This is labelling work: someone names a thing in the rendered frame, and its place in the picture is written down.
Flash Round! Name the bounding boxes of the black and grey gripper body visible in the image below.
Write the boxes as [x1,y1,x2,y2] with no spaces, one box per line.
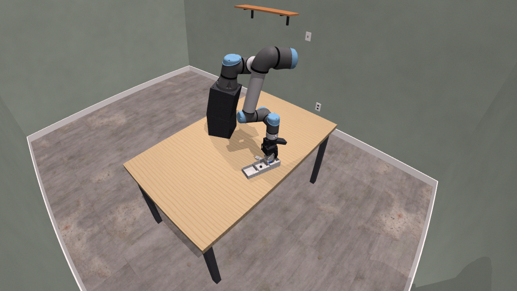
[261,137,278,156]

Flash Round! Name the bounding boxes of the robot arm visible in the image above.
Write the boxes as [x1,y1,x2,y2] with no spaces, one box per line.
[216,46,298,145]

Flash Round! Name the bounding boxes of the white rack of three labelled bins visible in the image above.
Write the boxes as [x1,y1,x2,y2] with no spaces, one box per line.
[242,157,281,179]

